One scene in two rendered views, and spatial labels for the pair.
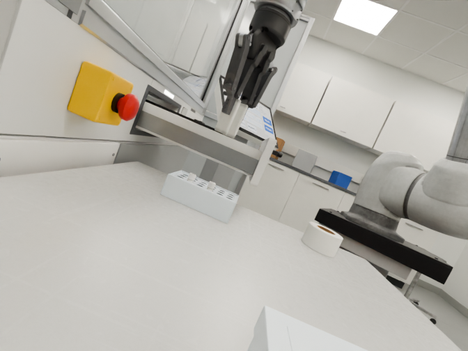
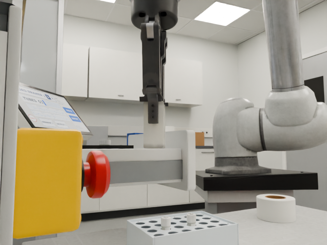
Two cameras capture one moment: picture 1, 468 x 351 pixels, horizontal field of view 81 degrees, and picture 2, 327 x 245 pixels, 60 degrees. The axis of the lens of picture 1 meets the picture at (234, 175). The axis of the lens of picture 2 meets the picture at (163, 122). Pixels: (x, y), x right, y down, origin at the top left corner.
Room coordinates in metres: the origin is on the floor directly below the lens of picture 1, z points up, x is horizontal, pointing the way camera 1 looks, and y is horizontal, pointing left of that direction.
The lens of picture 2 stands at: (0.16, 0.25, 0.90)
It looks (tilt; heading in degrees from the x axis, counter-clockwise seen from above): 5 degrees up; 331
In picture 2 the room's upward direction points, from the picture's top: straight up
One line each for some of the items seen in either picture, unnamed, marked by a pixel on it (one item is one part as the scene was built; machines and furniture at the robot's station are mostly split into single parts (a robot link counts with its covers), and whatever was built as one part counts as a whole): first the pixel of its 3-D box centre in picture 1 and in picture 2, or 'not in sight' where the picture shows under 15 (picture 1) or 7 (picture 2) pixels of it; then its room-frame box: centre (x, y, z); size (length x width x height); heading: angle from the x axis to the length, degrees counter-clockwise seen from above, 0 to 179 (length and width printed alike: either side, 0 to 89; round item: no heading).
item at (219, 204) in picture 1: (202, 194); (181, 236); (0.49, 0.04, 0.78); 0.12 x 0.08 x 0.04; 88
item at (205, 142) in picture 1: (186, 131); (56, 164); (0.73, 0.16, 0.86); 0.40 x 0.26 x 0.06; 89
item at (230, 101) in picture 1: (228, 99); (152, 105); (0.52, 0.07, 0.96); 0.03 x 0.01 x 0.05; 146
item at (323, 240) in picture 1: (322, 238); (275, 207); (0.54, -0.21, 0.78); 0.07 x 0.07 x 0.04
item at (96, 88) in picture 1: (104, 97); (47, 176); (0.40, 0.22, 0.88); 0.07 x 0.05 x 0.07; 179
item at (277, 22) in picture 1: (264, 41); (154, 27); (0.55, 0.05, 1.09); 0.08 x 0.07 x 0.09; 146
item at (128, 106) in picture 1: (125, 106); (89, 174); (0.40, 0.19, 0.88); 0.04 x 0.03 x 0.04; 179
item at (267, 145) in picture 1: (260, 159); (155, 157); (0.73, -0.05, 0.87); 0.29 x 0.02 x 0.11; 179
